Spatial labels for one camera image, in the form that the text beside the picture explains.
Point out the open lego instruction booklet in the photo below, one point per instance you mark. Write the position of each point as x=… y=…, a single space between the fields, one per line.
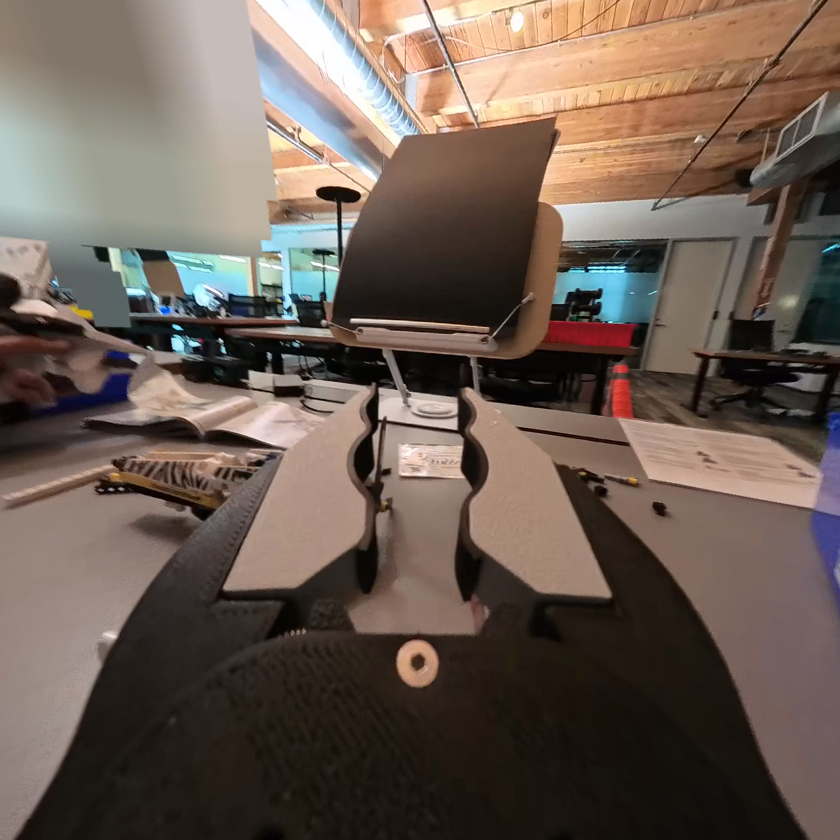
x=229 y=420

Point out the red fabric panel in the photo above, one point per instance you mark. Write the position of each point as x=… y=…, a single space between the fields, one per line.
x=590 y=333

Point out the small yellow lego piece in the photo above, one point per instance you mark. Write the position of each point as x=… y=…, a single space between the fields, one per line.
x=384 y=505

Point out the white door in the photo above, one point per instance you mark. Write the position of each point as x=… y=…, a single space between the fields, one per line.
x=689 y=308

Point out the blue plastic bin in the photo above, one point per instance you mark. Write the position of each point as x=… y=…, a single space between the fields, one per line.
x=105 y=394

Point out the orange traffic cone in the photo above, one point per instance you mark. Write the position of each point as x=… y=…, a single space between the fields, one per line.
x=620 y=394

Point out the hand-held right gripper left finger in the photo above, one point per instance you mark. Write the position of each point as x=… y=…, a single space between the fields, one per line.
x=295 y=518

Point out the wooden top desk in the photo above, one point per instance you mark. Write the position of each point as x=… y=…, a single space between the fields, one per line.
x=787 y=358

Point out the small white card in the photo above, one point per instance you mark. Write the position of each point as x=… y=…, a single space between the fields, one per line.
x=430 y=460

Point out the lego helicopter model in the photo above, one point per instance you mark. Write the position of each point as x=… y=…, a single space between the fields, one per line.
x=184 y=479

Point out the long black lego beam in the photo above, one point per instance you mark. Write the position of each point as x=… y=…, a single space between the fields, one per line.
x=382 y=453

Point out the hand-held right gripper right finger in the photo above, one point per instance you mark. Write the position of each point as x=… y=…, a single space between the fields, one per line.
x=535 y=525

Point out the blue plastic box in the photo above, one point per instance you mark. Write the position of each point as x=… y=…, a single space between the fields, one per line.
x=830 y=512

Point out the black sheet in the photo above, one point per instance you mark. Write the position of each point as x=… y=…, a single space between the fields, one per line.
x=439 y=229

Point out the white printed paper sheet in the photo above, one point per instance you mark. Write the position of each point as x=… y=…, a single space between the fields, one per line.
x=715 y=456

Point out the black office chair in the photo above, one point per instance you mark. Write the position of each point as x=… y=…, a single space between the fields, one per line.
x=754 y=377

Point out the beige book stand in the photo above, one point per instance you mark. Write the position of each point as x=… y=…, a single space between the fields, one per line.
x=546 y=289

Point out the black floor lamp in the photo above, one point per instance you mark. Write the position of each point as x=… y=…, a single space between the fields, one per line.
x=338 y=193

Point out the black and yellow lego axle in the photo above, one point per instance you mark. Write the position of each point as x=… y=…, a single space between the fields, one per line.
x=623 y=480

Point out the silver air duct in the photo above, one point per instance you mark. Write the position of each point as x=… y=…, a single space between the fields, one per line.
x=374 y=72

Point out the ceiling air unit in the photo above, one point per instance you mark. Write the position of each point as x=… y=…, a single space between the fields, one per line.
x=800 y=141

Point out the person's left hand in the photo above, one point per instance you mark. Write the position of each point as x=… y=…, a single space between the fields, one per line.
x=26 y=387

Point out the crumpled white plastic bag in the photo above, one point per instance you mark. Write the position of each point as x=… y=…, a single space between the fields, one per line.
x=105 y=344

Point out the long wooden top table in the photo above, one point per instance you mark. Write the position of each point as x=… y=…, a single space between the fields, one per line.
x=610 y=350

